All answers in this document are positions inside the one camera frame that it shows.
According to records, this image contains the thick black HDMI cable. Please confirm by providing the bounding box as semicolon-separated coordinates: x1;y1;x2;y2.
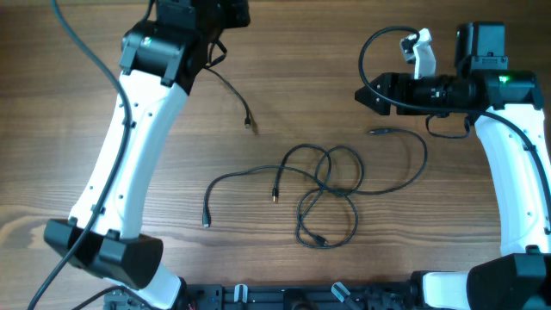
201;127;429;229

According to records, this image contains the thin black USB cable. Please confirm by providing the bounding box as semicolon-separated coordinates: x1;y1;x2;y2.
271;143;366;250

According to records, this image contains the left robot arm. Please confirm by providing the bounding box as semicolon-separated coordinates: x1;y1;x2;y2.
44;0;251;309

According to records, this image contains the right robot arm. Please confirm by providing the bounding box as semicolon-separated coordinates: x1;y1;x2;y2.
355;22;550;309

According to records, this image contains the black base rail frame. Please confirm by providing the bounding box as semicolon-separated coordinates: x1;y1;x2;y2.
102;282;431;310

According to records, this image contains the left black camera cable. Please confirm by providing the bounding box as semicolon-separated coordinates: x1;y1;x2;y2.
26;0;134;310

